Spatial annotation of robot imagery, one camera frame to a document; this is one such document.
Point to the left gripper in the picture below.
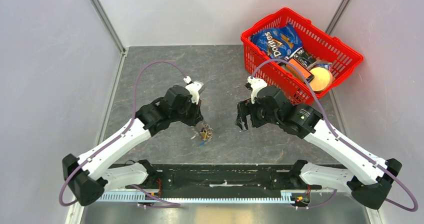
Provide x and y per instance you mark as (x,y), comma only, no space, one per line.
(197,116)

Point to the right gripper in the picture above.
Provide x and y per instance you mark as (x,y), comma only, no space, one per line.
(245,108)

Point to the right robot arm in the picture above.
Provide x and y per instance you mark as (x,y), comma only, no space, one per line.
(367,177)

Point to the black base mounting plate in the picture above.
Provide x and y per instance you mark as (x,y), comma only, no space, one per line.
(224,180)

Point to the orange cylindrical can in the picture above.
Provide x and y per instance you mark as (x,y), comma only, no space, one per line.
(299,71)

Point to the blue Doritos chip bag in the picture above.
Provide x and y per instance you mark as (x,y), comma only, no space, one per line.
(278,43)

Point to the black snack packet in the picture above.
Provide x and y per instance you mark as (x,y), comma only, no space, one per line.
(305,58)

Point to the round yellow sponge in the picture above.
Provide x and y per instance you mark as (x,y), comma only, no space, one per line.
(323,78)

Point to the red plastic basket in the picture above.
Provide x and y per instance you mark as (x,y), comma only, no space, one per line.
(330,53)

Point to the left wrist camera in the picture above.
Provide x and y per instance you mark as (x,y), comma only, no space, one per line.
(195,88)

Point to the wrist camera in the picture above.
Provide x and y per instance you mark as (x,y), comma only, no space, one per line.
(195,88)
(256,84)

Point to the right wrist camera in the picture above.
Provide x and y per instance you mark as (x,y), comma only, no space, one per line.
(256,84)

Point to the slotted cable duct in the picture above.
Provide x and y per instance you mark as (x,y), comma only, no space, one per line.
(139,197)

